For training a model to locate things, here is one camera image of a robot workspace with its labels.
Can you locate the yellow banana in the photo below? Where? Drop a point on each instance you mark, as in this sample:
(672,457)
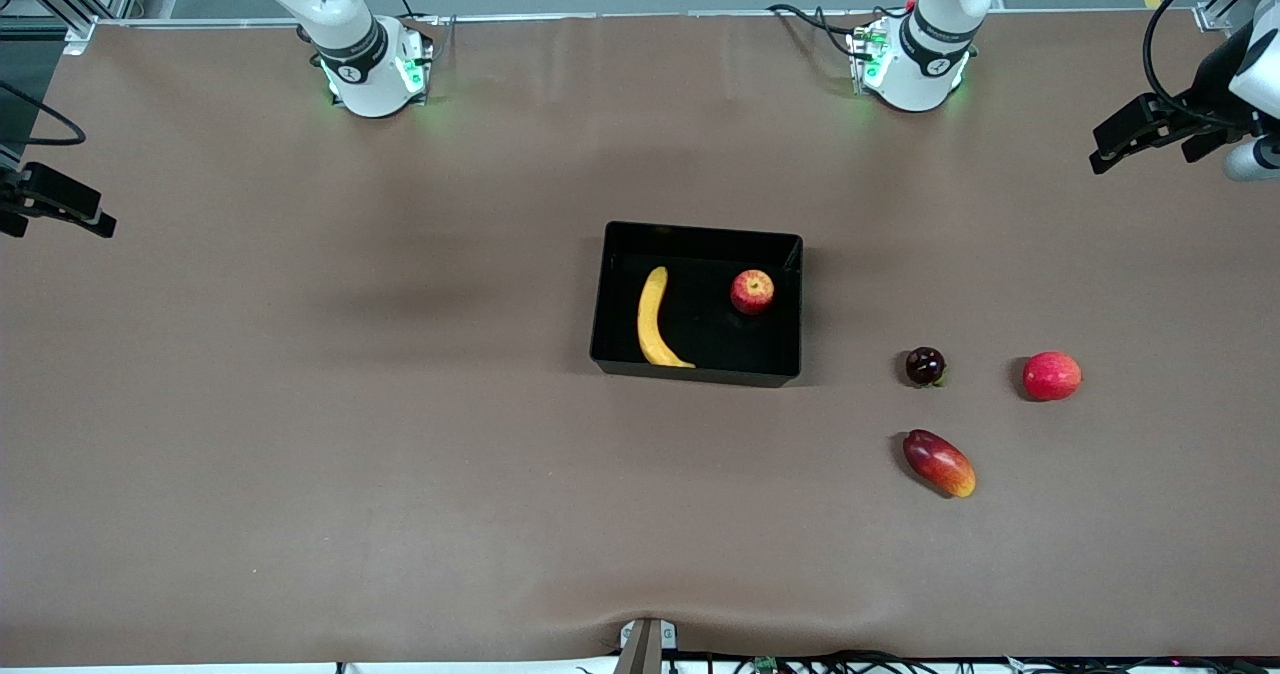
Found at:
(650,324)

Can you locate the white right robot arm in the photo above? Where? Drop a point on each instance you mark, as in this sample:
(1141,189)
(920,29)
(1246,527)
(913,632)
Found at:
(370,84)

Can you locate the black plastic box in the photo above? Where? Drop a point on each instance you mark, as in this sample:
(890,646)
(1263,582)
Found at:
(700,339)

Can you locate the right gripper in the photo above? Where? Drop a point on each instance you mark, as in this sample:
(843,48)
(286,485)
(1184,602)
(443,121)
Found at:
(10,192)

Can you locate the red peach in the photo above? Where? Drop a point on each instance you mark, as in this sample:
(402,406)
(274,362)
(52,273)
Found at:
(1052,376)

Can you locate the red yellow mango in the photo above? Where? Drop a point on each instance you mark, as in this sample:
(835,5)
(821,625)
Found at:
(938,462)

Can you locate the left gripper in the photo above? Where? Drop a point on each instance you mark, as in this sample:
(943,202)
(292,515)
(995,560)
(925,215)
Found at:
(1208,84)

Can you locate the silver table edge rail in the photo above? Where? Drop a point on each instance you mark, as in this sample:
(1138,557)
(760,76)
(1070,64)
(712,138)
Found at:
(650,15)

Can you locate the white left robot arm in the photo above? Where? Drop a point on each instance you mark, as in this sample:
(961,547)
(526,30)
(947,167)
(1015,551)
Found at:
(915,79)

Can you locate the small red apple yellow spot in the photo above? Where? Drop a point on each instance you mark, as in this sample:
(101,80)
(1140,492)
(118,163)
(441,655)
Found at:
(752,292)

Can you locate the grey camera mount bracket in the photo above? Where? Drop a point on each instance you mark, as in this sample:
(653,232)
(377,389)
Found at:
(645,646)

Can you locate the brown table cover sheet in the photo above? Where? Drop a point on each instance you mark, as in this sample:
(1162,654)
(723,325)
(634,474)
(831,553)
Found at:
(400,454)

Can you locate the dark purple mangosteen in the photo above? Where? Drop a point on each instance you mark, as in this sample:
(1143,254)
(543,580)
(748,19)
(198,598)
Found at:
(925,366)

